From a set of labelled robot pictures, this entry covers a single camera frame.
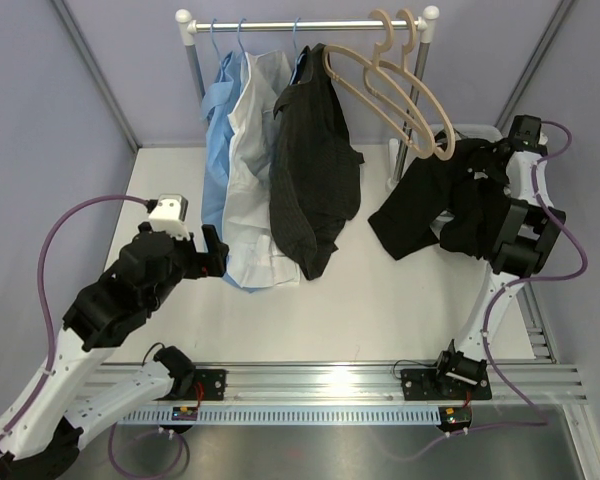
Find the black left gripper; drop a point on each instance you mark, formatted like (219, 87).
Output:
(211, 264)

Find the wooden hanger of checkered shirt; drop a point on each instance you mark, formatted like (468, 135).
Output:
(425, 95)

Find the wooden hanger of black shirt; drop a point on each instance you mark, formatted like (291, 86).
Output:
(365, 97)

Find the black shirt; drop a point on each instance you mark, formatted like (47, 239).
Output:
(459, 204)

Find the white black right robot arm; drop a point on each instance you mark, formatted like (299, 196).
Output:
(524, 240)

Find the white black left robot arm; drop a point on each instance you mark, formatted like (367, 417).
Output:
(45, 430)

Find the white shirt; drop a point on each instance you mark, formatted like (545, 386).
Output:
(255, 261)

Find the dark pinstriped shirt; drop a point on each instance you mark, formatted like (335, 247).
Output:
(315, 175)

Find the light blue shirt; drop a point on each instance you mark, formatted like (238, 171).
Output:
(218, 102)

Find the metal clothes rack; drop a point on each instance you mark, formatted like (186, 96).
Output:
(189, 28)

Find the white plastic basket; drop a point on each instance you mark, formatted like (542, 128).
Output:
(463, 131)

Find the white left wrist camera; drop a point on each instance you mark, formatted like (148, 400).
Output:
(169, 215)

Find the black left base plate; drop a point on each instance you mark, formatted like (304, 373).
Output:
(210, 383)

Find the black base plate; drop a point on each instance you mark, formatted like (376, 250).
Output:
(210, 383)
(423, 384)

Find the aluminium mounting rail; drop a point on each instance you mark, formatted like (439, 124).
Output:
(375, 383)

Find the white slotted cable duct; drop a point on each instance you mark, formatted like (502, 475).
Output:
(284, 415)

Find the blue wire hanger left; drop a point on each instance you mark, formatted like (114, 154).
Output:
(220, 57)

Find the blue wire hanger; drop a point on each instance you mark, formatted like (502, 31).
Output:
(297, 50)
(239, 35)
(220, 57)

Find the blue wire hanger middle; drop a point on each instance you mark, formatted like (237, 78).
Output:
(239, 35)

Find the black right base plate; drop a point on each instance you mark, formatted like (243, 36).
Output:
(423, 384)

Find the blue wire hanger right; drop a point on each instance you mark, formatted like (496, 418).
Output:
(297, 50)

